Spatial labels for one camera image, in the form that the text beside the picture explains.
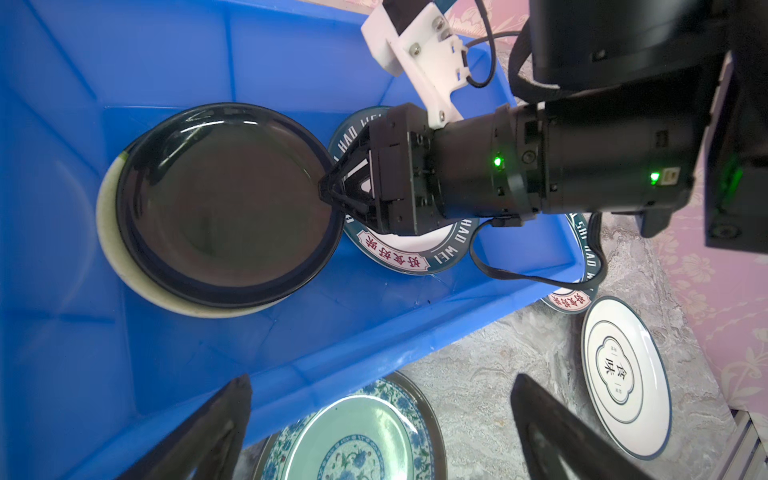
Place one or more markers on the blue plastic bin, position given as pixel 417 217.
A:
pixel 93 375

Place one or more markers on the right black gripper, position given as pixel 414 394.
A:
pixel 422 179

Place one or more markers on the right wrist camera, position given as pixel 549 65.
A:
pixel 414 38

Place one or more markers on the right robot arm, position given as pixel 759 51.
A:
pixel 618 101

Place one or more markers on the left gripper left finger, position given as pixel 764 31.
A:
pixel 207 444

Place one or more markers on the white plate quatrefoil emblem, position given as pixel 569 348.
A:
pixel 626 378

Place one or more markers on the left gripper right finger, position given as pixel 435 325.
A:
pixel 555 441

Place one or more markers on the black plate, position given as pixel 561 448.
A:
pixel 219 205

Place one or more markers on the teal patterned plate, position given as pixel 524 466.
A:
pixel 386 430

